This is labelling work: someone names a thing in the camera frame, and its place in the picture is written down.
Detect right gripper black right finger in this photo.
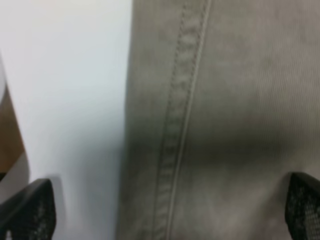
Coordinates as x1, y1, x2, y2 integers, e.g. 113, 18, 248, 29
284, 172, 320, 240

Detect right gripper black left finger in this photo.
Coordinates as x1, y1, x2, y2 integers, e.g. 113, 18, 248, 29
0, 178, 56, 240

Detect khaki shorts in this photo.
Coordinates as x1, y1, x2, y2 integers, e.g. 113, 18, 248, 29
115, 0, 320, 240

